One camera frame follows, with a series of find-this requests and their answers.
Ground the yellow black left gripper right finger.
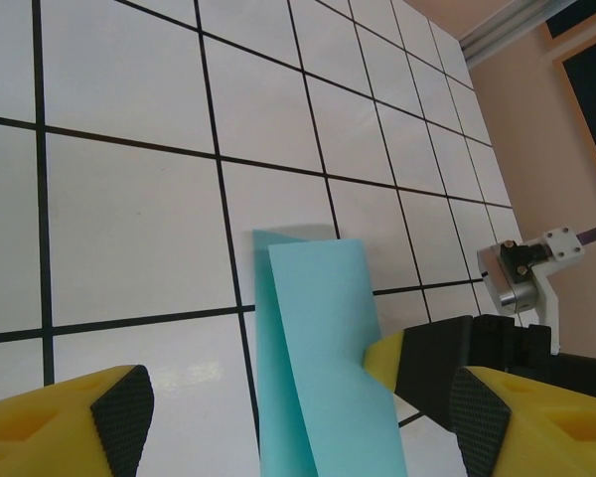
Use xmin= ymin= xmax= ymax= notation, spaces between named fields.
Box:
xmin=449 ymin=364 xmax=596 ymax=477

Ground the light blue paper sheet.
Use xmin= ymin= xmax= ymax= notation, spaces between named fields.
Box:
xmin=251 ymin=226 xmax=409 ymax=477

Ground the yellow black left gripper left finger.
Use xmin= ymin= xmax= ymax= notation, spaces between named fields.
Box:
xmin=0 ymin=364 xmax=156 ymax=477

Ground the aluminium corner post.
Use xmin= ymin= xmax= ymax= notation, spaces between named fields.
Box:
xmin=459 ymin=0 xmax=580 ymax=65

